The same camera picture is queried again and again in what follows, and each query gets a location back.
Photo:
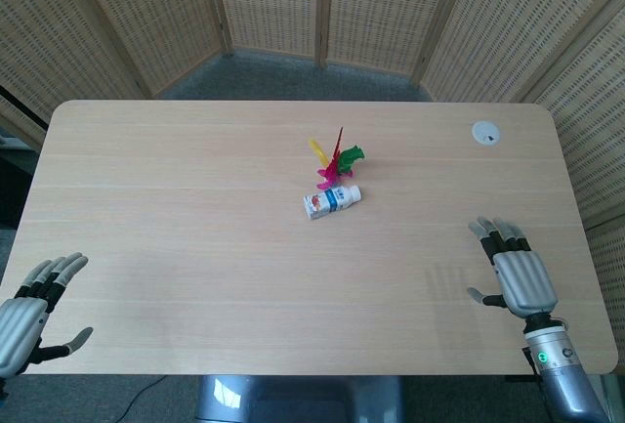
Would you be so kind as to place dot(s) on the white milk bottle blue label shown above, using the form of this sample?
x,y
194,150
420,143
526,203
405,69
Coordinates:
x,y
332,201

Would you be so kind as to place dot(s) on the colourful feather shuttlecock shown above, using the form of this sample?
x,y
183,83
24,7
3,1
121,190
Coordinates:
x,y
334,166

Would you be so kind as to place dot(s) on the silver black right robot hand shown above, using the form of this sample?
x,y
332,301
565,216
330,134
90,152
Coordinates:
x,y
525,281

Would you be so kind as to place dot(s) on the black furniture piece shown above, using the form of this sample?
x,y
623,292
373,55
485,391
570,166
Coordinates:
x,y
14,188

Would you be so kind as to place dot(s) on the woven folding screen panel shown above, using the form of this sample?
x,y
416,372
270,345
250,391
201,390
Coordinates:
x,y
268,3
386,8
49,42
591,125
512,27
156,12

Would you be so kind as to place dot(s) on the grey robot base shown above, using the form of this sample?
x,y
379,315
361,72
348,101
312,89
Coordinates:
x,y
293,399

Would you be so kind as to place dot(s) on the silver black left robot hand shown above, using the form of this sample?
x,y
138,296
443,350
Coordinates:
x,y
19,315

